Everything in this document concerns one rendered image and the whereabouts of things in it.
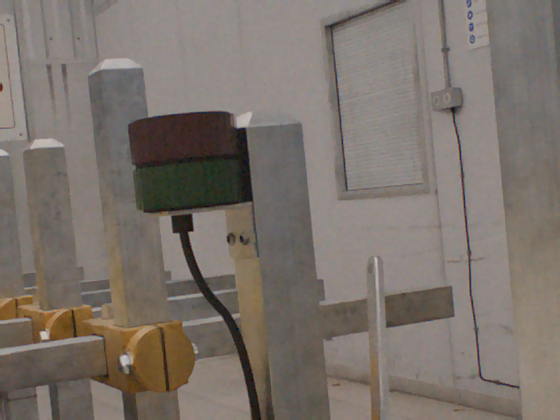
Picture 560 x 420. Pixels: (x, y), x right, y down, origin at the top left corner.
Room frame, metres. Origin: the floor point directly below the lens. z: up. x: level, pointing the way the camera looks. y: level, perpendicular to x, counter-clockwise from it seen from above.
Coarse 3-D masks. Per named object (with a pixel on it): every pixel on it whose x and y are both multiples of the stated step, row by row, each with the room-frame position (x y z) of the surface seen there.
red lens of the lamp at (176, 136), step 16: (128, 128) 0.58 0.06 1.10; (144, 128) 0.57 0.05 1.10; (160, 128) 0.56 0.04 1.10; (176, 128) 0.56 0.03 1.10; (192, 128) 0.56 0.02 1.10; (208, 128) 0.56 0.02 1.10; (224, 128) 0.57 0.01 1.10; (144, 144) 0.57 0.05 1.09; (160, 144) 0.56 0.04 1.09; (176, 144) 0.56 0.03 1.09; (192, 144) 0.56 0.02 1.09; (208, 144) 0.56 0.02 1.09; (224, 144) 0.57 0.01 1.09; (144, 160) 0.57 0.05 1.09
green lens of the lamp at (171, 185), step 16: (224, 160) 0.57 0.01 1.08; (240, 160) 0.59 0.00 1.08; (144, 176) 0.57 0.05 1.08; (160, 176) 0.56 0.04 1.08; (176, 176) 0.56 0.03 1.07; (192, 176) 0.56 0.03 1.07; (208, 176) 0.56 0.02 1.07; (224, 176) 0.57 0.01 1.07; (240, 176) 0.58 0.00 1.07; (144, 192) 0.57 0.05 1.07; (160, 192) 0.56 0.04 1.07; (176, 192) 0.56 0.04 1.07; (192, 192) 0.56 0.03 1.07; (208, 192) 0.56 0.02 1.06; (224, 192) 0.57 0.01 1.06; (240, 192) 0.58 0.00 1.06; (144, 208) 0.57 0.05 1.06; (160, 208) 0.56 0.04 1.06
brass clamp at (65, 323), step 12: (24, 312) 1.10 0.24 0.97; (36, 312) 1.05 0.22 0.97; (48, 312) 1.03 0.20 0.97; (60, 312) 1.03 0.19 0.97; (72, 312) 1.03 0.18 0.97; (84, 312) 1.03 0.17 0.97; (36, 324) 1.06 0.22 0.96; (48, 324) 1.03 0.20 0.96; (60, 324) 1.02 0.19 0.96; (72, 324) 1.02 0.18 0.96; (36, 336) 1.06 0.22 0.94; (48, 336) 1.02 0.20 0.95; (60, 336) 1.02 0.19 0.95; (72, 336) 1.02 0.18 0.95
